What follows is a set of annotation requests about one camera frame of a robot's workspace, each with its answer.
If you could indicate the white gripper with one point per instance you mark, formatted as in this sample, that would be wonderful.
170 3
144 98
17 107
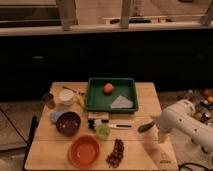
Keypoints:
161 135

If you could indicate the green pepper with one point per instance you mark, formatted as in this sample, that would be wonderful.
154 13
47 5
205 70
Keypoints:
145 127

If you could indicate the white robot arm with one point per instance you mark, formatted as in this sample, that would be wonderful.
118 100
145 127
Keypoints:
180 116

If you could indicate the orange bowl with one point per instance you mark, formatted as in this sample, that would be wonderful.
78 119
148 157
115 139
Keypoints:
84 152

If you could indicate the purple bowl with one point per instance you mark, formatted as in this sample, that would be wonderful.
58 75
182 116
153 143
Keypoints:
68 123

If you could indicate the white bowl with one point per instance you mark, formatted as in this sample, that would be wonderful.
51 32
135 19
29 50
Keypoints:
66 97

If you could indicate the grey folded cloth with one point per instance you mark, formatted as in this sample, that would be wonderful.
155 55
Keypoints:
121 102

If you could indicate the small green cup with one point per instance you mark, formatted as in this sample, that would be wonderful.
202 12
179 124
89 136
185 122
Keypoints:
102 131

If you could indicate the bunch of dark grapes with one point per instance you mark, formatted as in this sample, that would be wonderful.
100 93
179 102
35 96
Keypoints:
116 156

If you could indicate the orange tomato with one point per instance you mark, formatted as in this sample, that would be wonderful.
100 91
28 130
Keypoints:
108 88

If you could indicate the green plastic tray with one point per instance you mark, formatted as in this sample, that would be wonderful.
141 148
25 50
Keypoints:
97 101

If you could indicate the wooden block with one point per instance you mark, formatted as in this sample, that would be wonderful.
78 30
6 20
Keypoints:
98 115

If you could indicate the wooden spoon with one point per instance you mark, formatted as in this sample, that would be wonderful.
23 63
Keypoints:
75 91

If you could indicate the light blue plate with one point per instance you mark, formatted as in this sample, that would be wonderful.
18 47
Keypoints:
56 114

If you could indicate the metal cup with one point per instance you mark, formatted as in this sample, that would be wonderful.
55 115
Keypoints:
48 100

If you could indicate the black handled knife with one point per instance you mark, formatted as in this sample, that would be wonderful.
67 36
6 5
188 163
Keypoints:
117 126

